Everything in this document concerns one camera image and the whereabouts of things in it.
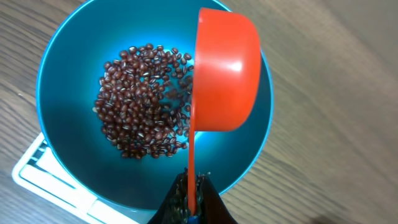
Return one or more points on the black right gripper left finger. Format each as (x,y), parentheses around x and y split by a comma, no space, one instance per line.
(174,209)

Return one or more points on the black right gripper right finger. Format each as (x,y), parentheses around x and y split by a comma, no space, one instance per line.
(211,209)

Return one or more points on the red measuring scoop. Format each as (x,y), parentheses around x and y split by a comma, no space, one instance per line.
(226,75)

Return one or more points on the red beans in bowl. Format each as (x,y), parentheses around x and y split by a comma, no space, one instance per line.
(145,101)

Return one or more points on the white digital kitchen scale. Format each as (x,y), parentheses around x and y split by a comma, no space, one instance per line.
(40,172)

